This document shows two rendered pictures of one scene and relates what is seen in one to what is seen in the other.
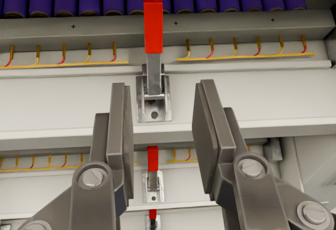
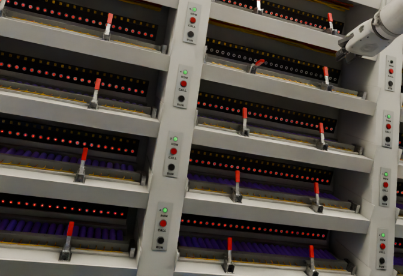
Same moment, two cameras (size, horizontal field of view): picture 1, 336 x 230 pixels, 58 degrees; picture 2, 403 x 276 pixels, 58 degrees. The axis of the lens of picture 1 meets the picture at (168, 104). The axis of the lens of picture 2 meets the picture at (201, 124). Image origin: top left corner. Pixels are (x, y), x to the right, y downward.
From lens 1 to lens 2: 120 cm
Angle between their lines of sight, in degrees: 63
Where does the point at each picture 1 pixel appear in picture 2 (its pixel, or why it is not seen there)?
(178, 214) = (326, 210)
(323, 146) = (372, 123)
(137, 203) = (318, 149)
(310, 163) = (372, 134)
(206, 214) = (340, 212)
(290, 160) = (366, 145)
